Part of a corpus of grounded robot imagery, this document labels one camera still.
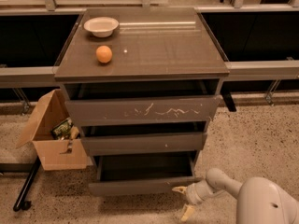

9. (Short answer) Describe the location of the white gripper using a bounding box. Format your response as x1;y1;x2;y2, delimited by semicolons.
172;180;223;222

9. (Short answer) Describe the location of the grey bottom drawer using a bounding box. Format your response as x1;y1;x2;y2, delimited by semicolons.
89;151;200;196

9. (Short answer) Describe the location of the grey drawer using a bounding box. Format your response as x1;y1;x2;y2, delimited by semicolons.
64;79;222;127
89;151;200;196
82;121;206;156

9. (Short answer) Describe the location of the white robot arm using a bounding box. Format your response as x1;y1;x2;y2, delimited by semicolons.
172;168;299;224

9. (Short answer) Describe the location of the grey top drawer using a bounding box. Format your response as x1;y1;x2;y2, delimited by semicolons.
64;79;222;127

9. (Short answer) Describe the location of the grey middle drawer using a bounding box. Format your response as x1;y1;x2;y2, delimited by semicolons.
82;121;206;156

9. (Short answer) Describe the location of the grey drawer cabinet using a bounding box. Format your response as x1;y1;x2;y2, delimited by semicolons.
53;7;231;161

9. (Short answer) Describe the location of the cardboard box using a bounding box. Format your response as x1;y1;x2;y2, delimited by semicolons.
16;89;88;171

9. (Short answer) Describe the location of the green snack bag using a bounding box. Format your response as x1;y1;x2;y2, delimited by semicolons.
50;118;73;140

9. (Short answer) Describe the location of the black metal floor stand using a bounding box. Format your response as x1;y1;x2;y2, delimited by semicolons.
0;157;41;212

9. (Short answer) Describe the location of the orange fruit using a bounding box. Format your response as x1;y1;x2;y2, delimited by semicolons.
96;46;112;63

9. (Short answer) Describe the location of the white bowl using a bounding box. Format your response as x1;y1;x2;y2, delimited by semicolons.
83;17;119;38

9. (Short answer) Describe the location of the grey metal railing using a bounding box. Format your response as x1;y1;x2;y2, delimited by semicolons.
0;0;299;90

